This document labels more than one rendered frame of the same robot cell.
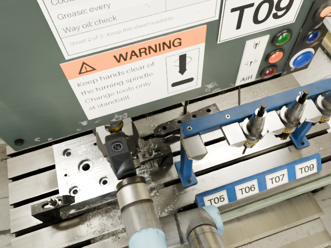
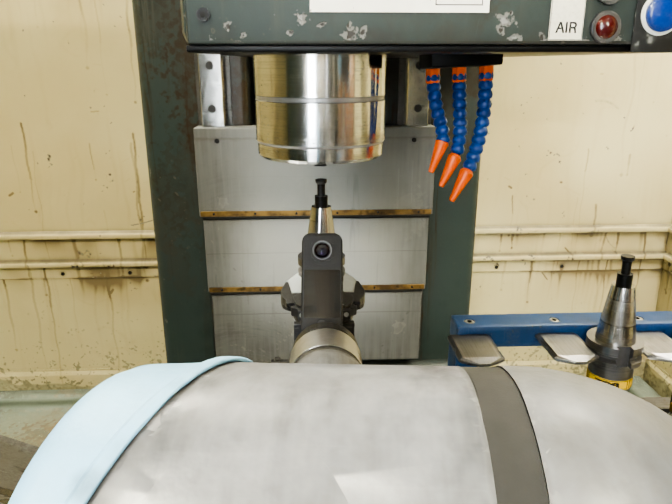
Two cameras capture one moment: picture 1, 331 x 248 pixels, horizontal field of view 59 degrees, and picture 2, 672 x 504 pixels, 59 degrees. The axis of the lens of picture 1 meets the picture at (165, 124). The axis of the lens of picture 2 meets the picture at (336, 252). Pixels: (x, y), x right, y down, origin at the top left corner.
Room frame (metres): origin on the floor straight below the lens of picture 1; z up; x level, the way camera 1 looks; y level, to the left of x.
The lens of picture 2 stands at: (-0.33, -0.03, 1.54)
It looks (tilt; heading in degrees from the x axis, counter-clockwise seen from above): 18 degrees down; 11
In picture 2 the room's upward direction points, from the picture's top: straight up
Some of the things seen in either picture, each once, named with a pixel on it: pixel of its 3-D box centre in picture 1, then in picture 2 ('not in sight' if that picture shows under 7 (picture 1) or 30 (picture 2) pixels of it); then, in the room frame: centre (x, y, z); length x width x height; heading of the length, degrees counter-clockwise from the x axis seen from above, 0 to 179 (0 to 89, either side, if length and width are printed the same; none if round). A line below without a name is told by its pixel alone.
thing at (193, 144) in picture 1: (195, 148); (476, 351); (0.32, -0.07, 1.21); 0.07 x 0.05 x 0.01; 14
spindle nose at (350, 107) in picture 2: not in sight; (320, 106); (0.41, 0.14, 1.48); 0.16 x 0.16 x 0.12
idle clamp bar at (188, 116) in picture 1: (186, 123); not in sight; (0.56, -0.08, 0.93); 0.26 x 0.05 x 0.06; 109
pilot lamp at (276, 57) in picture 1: (275, 56); not in sight; (0.27, -0.15, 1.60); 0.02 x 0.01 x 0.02; 104
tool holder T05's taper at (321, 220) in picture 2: not in sight; (321, 231); (0.41, 0.13, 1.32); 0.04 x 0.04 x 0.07
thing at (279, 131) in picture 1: (272, 123); (658, 347); (0.38, -0.28, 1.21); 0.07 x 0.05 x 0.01; 14
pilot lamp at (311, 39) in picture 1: (313, 37); not in sight; (0.28, -0.20, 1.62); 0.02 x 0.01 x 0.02; 104
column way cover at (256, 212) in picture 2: not in sight; (317, 249); (0.84, 0.24, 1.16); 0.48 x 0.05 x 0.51; 104
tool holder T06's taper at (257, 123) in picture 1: (257, 119); (619, 311); (0.36, -0.23, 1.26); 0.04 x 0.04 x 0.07
